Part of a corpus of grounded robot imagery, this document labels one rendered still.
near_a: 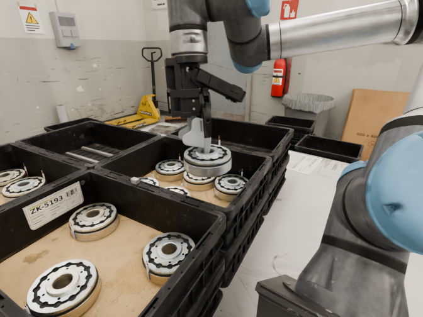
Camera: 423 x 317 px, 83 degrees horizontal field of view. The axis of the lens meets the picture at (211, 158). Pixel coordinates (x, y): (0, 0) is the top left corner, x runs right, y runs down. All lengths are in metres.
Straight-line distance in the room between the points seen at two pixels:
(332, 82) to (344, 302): 3.09
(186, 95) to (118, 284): 0.37
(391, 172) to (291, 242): 0.53
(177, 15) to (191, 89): 0.13
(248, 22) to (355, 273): 0.45
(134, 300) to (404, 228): 0.40
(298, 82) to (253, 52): 2.90
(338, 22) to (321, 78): 2.80
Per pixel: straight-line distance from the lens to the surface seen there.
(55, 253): 0.63
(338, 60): 3.35
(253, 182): 0.58
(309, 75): 3.42
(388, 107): 3.19
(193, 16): 0.51
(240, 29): 0.53
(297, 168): 1.20
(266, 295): 0.37
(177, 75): 0.51
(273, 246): 0.75
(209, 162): 0.47
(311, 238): 0.81
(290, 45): 0.58
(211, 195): 0.70
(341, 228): 0.43
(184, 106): 0.50
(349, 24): 0.60
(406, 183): 0.29
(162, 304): 0.35
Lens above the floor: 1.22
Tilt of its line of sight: 25 degrees down
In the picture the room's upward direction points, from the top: straight up
